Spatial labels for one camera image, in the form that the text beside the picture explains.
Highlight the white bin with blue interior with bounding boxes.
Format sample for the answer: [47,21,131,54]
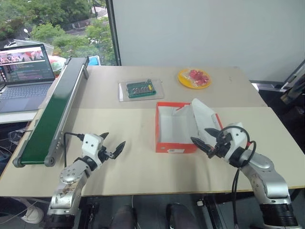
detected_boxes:
[87,55,101,66]

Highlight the green circuit board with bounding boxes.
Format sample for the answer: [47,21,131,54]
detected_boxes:
[126,79,158,99]

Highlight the black window frame post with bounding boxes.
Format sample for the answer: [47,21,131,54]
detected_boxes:
[105,0,122,66]

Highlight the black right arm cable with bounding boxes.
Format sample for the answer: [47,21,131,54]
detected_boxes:
[219,125,257,226]

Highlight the black equipment frame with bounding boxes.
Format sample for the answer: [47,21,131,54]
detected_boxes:
[248,59,305,115]

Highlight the yellow plate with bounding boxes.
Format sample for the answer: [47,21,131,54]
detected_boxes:
[177,68,213,90]

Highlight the colourful plastic bag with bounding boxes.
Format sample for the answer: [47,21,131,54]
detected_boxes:
[48,55,67,77]

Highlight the white tissue paper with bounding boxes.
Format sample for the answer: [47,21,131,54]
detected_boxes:
[159,105,194,144]

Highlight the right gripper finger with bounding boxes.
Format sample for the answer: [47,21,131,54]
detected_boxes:
[190,137,214,154]
[204,127,224,138]

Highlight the orange shoe box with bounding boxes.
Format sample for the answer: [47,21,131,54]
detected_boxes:
[155,98,225,154]

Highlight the clear plastic case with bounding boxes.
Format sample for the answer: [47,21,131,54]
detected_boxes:
[118,78,165,103]

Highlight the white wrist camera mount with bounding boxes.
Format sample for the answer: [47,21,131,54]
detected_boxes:
[221,122,247,164]
[81,133,104,170]

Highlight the green conveyor belt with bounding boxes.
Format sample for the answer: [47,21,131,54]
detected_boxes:
[12,56,90,168]

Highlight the grey open laptop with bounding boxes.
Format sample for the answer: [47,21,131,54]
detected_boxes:
[0,43,56,114]

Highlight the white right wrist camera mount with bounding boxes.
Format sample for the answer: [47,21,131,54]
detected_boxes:
[221,122,247,164]

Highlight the black table leg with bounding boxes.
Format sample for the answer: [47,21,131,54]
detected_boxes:
[202,194,224,229]

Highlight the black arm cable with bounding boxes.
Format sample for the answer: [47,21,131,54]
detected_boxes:
[62,132,84,168]
[219,125,257,226]

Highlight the red items in plastic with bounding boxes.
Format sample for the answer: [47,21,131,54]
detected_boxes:
[183,69,212,87]

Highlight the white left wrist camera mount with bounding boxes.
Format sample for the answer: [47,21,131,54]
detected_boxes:
[81,133,104,170]

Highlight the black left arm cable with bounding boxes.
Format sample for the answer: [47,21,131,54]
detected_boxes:
[62,132,84,168]

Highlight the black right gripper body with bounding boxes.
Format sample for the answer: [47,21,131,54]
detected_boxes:
[207,132,233,159]

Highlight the white sneaker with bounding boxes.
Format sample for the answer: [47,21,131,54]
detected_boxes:
[20,204,45,224]

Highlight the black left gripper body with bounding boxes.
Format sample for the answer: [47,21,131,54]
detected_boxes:
[97,144,118,164]

